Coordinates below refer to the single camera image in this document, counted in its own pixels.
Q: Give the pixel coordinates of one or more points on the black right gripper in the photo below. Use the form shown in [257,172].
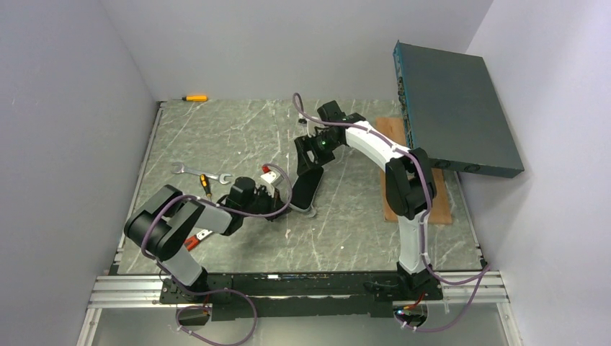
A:
[309,162]

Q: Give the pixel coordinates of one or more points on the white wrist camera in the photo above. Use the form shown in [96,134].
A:
[269,179]
[312,127]

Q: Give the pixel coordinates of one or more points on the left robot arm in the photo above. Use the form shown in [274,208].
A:
[161,226]

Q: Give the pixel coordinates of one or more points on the dark teal flat box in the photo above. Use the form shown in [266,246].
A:
[450,109]

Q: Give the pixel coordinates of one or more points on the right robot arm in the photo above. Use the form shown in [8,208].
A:
[409,184]

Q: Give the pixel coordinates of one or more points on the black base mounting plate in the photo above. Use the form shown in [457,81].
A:
[292,294]

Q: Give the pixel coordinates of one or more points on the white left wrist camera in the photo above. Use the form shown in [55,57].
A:
[269,179]

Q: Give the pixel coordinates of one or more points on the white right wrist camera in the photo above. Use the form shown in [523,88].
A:
[312,127]

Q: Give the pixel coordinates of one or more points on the red handled adjustable wrench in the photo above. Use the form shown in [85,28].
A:
[191,242]

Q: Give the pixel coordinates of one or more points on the aluminium frame rail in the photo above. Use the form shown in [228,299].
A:
[143,291]

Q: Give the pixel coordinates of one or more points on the black grey zippered case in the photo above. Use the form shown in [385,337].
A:
[304,191]

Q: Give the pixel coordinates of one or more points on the orange handled tool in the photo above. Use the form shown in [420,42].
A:
[195,98]

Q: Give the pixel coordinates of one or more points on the silver open-end wrench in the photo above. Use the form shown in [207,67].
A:
[181,168]

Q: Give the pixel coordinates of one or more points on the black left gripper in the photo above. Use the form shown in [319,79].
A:
[279,203]

